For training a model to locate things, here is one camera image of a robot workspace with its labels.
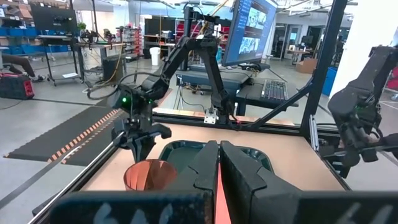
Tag dark green plastic tray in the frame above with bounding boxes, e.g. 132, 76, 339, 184
157, 139, 275, 175

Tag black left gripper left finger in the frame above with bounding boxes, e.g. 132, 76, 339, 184
49, 141, 220, 224

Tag orange faceted plastic cup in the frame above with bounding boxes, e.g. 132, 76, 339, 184
123, 159, 178, 192

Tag blue-grey desk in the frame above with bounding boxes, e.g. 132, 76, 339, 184
175, 63, 271, 96

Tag white waste bin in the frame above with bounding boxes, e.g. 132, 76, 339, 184
149, 46, 162, 67

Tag black keyboard stand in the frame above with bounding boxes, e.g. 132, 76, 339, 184
234, 81, 300, 116

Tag cardboard box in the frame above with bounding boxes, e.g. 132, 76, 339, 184
295, 58, 318, 75

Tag orange round plate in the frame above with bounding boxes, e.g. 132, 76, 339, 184
214, 161, 233, 224

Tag wooden top workbench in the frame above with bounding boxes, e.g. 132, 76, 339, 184
74, 41, 128, 83

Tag black floor mat orange stripes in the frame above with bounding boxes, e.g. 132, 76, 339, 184
4, 105, 121, 163
60, 88, 174, 167

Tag person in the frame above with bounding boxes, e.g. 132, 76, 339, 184
0, 54, 47, 83

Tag large computer monitor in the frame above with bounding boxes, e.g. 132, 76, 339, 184
221, 0, 279, 67

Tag black pegboard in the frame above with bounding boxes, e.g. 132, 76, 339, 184
30, 2, 78, 32

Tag black waste bin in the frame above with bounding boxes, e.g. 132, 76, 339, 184
102, 55, 124, 82

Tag metal shelving rack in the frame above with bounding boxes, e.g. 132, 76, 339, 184
123, 26, 144, 60

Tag blue plastic container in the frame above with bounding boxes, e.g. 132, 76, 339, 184
322, 67, 338, 96

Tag black aluminium rig frame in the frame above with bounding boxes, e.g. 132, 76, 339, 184
27, 0, 351, 224

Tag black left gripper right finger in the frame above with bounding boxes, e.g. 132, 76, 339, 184
220, 141, 398, 224

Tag black robot arm with cables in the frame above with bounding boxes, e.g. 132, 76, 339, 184
327, 45, 398, 180

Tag red and black equipment box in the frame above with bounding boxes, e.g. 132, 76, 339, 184
0, 72, 35, 101

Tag black backlit keyboard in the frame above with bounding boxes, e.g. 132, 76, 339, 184
260, 79, 290, 102

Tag white metal mounting bracket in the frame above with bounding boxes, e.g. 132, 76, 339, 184
203, 107, 218, 124

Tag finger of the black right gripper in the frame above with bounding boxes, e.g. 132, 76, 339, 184
142, 141, 155, 162
130, 144, 144, 162

